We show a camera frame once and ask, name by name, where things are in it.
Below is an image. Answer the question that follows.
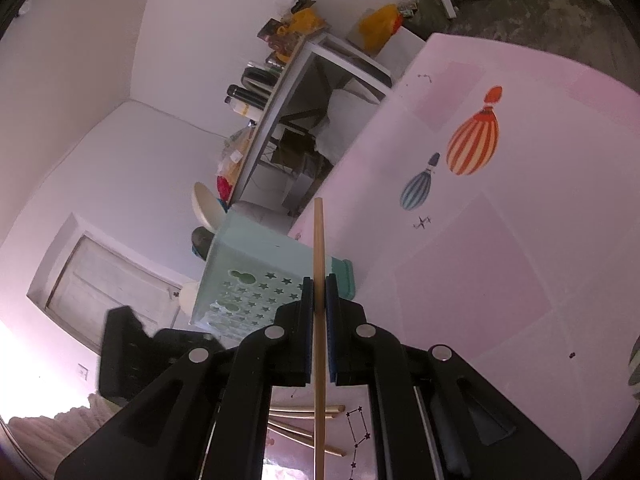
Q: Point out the white plastic sack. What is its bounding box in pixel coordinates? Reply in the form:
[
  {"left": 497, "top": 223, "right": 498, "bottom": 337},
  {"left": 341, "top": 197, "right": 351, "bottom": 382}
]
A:
[{"left": 312, "top": 87, "right": 381, "bottom": 161}]

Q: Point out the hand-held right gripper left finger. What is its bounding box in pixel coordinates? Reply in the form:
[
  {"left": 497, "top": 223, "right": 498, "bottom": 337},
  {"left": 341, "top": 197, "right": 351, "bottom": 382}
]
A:
[{"left": 54, "top": 276, "right": 317, "bottom": 480}]

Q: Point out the pink balloon print tablecloth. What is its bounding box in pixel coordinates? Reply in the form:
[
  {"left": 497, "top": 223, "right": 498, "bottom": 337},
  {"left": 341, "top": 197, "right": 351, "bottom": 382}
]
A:
[{"left": 260, "top": 32, "right": 640, "bottom": 480}]

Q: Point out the clear bag of yellow food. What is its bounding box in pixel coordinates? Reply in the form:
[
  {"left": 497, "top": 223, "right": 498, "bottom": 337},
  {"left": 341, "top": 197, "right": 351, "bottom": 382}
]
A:
[{"left": 217, "top": 127, "right": 256, "bottom": 176}]

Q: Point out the white box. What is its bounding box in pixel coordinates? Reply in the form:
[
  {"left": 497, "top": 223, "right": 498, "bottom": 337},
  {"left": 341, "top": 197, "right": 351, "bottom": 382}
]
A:
[{"left": 347, "top": 25, "right": 426, "bottom": 83}]

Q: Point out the white soup spoon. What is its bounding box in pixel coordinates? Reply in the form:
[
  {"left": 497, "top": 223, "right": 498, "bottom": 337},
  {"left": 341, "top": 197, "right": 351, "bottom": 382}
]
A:
[{"left": 180, "top": 282, "right": 201, "bottom": 316}]

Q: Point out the long wooden chopstick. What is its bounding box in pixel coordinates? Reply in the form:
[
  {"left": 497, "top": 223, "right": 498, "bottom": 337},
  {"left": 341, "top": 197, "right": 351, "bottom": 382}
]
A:
[{"left": 311, "top": 198, "right": 328, "bottom": 480}]

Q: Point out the white fluffy rug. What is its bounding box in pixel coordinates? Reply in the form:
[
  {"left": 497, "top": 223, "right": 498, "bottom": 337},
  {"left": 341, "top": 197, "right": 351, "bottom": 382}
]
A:
[{"left": 0, "top": 395, "right": 121, "bottom": 480}]

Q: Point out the pile of snack packets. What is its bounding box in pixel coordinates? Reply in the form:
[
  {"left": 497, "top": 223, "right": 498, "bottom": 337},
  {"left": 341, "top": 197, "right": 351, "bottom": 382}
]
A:
[{"left": 257, "top": 0, "right": 326, "bottom": 63}]

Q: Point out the dark green spoon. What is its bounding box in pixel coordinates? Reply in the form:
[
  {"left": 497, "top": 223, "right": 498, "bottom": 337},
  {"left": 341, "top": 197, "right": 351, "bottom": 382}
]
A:
[{"left": 191, "top": 226, "right": 216, "bottom": 261}]

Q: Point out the yellow plastic bag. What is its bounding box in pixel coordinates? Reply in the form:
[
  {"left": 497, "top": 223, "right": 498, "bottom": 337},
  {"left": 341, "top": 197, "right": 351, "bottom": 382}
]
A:
[{"left": 360, "top": 4, "right": 403, "bottom": 53}]

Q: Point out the white door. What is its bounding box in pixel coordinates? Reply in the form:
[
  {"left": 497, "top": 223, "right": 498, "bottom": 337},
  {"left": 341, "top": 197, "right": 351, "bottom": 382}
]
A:
[{"left": 27, "top": 212, "right": 183, "bottom": 356}]

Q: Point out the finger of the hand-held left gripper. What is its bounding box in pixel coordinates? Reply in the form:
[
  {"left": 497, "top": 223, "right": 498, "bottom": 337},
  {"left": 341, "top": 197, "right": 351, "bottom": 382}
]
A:
[{"left": 152, "top": 329, "right": 226, "bottom": 361}]

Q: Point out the black kettle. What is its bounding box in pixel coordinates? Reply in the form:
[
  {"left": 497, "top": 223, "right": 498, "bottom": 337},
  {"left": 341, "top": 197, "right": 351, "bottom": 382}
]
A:
[{"left": 242, "top": 62, "right": 283, "bottom": 88}]

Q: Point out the plastic wrapped white cushion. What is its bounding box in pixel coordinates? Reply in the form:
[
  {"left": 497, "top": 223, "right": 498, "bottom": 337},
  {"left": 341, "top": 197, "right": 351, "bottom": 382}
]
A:
[{"left": 235, "top": 200, "right": 301, "bottom": 233}]

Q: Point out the black thermos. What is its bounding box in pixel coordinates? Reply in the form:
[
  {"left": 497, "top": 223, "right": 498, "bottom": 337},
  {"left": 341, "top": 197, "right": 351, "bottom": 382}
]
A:
[{"left": 226, "top": 85, "right": 271, "bottom": 103}]

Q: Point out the white plastic ladle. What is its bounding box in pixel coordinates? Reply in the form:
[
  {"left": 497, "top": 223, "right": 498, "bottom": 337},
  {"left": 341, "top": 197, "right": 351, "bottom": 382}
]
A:
[{"left": 192, "top": 181, "right": 226, "bottom": 233}]

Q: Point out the white side table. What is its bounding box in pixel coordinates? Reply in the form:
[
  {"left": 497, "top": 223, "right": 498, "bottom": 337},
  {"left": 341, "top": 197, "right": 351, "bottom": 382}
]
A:
[{"left": 232, "top": 32, "right": 393, "bottom": 211}]

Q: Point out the white bottle yellow label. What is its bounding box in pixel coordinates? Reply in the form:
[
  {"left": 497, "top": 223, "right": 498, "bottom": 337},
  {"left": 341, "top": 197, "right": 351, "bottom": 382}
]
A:
[{"left": 225, "top": 96, "right": 263, "bottom": 122}]

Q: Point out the teal star-cutout utensil holder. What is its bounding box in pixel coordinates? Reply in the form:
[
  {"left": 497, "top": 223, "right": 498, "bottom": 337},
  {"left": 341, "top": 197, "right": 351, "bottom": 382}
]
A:
[{"left": 189, "top": 210, "right": 357, "bottom": 348}]

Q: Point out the dark green bag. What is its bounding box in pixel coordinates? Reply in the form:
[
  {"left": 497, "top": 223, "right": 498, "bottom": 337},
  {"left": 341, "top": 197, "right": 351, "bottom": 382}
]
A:
[{"left": 400, "top": 0, "right": 451, "bottom": 26}]

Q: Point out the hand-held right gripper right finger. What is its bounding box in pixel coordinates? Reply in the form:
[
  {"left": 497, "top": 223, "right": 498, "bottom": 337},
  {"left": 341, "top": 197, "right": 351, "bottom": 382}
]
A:
[{"left": 325, "top": 274, "right": 583, "bottom": 480}]

